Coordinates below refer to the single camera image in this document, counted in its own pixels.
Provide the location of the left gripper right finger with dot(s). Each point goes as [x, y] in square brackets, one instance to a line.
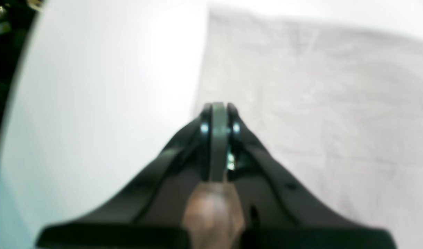
[279, 211]

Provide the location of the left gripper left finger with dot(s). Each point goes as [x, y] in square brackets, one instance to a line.
[147, 213]

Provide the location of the mauve t-shirt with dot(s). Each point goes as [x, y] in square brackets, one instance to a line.
[340, 107]

